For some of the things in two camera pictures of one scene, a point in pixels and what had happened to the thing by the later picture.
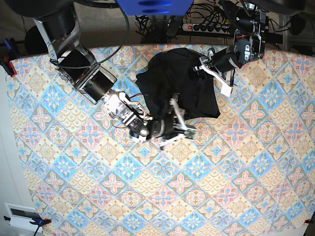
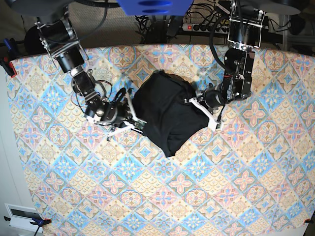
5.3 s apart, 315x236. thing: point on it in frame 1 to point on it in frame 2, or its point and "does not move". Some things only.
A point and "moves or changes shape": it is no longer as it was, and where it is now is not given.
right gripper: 223,62 to 213,98
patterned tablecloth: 250,172 does not move
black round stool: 34,43 does not move
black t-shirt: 172,74 moves or changes shape
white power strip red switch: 206,27 does not move
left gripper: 167,128 to 120,111
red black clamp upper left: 9,53 does not move
